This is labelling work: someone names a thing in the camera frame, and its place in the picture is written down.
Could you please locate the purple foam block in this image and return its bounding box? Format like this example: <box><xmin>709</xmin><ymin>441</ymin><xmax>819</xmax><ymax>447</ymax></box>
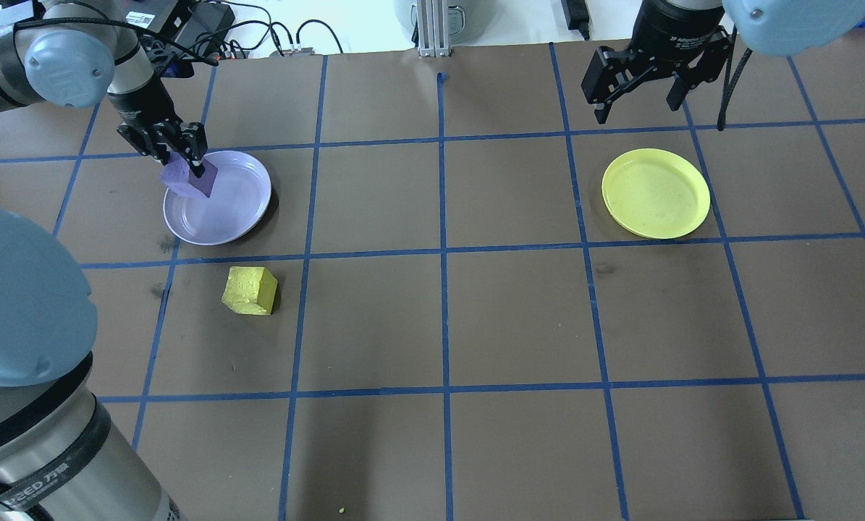
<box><xmin>160</xmin><ymin>151</ymin><xmax>218</xmax><ymax>199</ymax></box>

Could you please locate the yellow foam block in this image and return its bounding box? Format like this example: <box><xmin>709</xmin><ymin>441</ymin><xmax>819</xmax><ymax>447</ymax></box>
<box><xmin>221</xmin><ymin>266</ymin><xmax>279</xmax><ymax>316</ymax></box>

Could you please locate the purple plate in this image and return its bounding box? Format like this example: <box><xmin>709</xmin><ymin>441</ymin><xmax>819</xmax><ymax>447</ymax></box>
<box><xmin>163</xmin><ymin>150</ymin><xmax>272</xmax><ymax>246</ymax></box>

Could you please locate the small black power adapter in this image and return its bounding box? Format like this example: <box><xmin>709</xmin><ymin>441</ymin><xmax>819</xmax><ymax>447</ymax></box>
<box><xmin>561</xmin><ymin>0</ymin><xmax>592</xmax><ymax>41</ymax></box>

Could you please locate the black computer with white label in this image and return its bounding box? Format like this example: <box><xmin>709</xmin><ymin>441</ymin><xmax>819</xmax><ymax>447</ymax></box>
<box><xmin>123</xmin><ymin>0</ymin><xmax>195</xmax><ymax>35</ymax></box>

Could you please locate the large black power brick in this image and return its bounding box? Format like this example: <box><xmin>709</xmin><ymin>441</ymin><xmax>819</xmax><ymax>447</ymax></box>
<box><xmin>177</xmin><ymin>2</ymin><xmax>236</xmax><ymax>46</ymax></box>

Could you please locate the yellow plate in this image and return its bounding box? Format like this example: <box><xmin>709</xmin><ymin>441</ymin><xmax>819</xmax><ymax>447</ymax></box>
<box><xmin>602</xmin><ymin>148</ymin><xmax>712</xmax><ymax>240</ymax></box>

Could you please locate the black hub with red plugs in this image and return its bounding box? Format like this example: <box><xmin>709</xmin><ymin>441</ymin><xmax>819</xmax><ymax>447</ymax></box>
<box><xmin>211</xmin><ymin>42</ymin><xmax>321</xmax><ymax>60</ymax></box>

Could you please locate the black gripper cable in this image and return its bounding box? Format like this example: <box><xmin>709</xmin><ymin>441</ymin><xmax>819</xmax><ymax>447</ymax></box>
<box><xmin>717</xmin><ymin>29</ymin><xmax>755</xmax><ymax>132</ymax></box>

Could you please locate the silver aluminium post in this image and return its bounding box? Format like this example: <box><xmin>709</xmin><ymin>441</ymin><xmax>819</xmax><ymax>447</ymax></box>
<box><xmin>412</xmin><ymin>0</ymin><xmax>453</xmax><ymax>59</ymax></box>

